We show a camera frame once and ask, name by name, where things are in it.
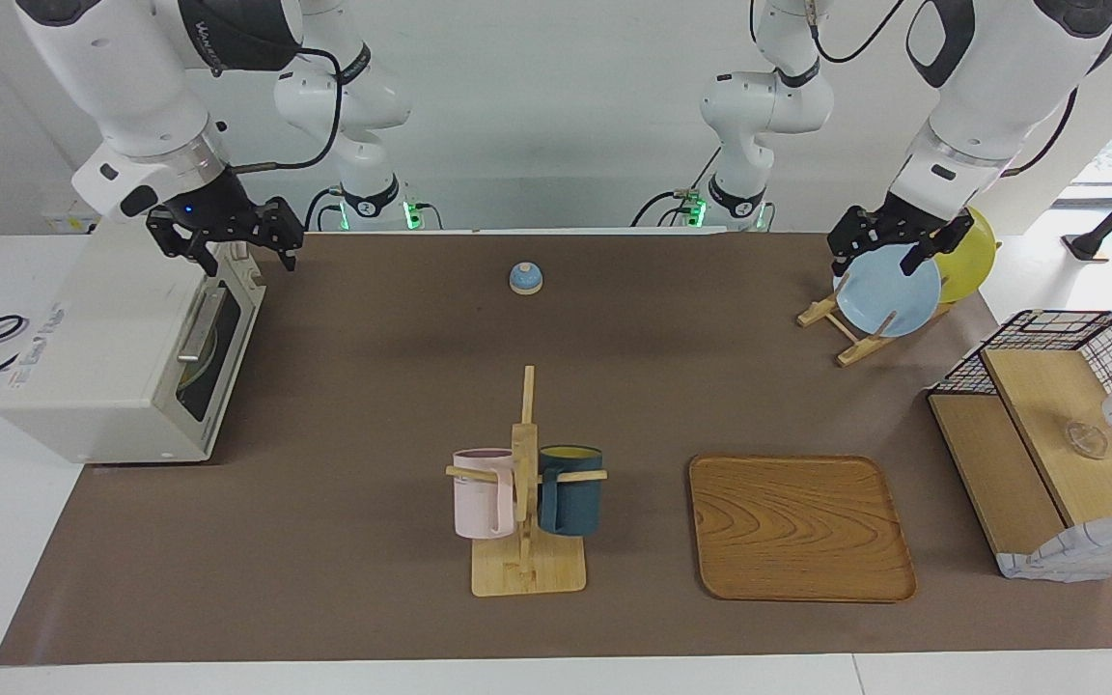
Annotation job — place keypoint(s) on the wooden stepped shelf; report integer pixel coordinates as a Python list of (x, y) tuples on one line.
[(1048, 405)]

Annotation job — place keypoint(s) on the white toaster oven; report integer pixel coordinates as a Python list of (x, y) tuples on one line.
[(93, 357)]

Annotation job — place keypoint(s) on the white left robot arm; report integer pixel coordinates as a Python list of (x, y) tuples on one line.
[(981, 87)]

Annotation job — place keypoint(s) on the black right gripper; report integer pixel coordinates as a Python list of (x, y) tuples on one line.
[(213, 217)]

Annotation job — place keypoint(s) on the white checkered cloth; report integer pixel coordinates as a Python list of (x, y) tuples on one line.
[(1087, 555)]

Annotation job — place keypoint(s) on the brown table mat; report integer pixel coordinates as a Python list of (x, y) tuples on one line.
[(373, 386)]

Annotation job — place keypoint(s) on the small clear glass object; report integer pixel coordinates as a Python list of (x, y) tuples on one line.
[(1085, 440)]

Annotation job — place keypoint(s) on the pink mug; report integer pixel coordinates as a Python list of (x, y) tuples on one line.
[(481, 497)]

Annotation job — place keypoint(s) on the brown wooden tray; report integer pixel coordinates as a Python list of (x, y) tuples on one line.
[(797, 531)]

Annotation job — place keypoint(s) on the light blue plate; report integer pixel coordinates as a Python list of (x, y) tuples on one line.
[(889, 299)]

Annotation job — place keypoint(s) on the wooden mug rack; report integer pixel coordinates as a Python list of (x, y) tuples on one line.
[(524, 569)]

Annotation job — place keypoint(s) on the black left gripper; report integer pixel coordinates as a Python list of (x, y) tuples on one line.
[(894, 227)]

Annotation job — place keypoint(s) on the small blue domed bell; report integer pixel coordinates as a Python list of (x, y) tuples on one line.
[(526, 278)]

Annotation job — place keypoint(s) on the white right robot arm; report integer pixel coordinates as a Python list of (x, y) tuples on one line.
[(131, 77)]

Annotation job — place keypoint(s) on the wooden plate rack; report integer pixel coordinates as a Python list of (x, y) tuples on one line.
[(855, 352)]

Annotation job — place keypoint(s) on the yellow plate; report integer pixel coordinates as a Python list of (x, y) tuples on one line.
[(966, 265)]

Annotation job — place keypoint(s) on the dark teal mug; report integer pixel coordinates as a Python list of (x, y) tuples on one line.
[(575, 502)]

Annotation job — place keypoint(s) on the white wall socket box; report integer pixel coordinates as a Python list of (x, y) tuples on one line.
[(69, 224)]

